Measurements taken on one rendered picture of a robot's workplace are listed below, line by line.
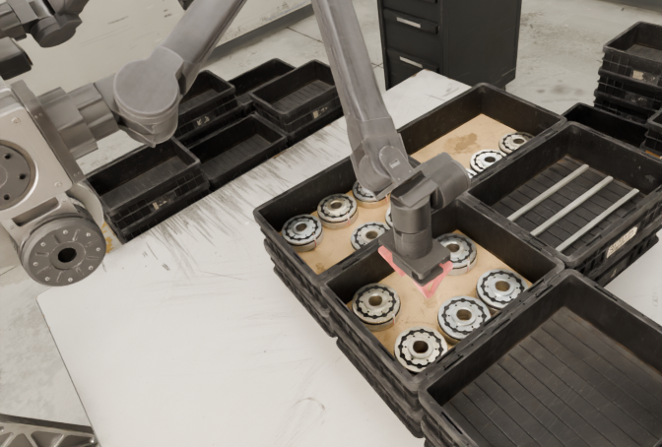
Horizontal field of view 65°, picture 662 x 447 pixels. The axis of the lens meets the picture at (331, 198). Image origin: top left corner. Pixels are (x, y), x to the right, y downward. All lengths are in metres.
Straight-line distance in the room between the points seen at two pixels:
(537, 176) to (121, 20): 3.16
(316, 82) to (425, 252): 1.94
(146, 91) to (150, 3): 3.37
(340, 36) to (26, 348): 2.19
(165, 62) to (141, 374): 0.87
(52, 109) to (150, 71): 0.12
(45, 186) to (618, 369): 0.98
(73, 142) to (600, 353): 0.95
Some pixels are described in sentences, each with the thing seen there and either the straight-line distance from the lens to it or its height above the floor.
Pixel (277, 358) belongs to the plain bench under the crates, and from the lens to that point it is 1.28.
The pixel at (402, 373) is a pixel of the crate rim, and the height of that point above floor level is 0.93.
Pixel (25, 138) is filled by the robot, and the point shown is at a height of 1.47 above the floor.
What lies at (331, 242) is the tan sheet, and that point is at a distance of 1.30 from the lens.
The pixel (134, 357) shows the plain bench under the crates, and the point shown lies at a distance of 1.43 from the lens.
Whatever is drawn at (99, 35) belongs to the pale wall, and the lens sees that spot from 3.99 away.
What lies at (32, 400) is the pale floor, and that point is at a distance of 2.51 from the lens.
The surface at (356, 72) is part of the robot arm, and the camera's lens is 0.79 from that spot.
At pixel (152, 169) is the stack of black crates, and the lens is 2.39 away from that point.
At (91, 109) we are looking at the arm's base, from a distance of 0.71.
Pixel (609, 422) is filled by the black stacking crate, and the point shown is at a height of 0.83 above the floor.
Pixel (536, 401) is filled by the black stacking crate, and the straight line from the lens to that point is 1.06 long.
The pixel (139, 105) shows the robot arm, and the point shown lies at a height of 1.46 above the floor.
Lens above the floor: 1.76
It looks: 41 degrees down
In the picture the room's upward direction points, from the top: 12 degrees counter-clockwise
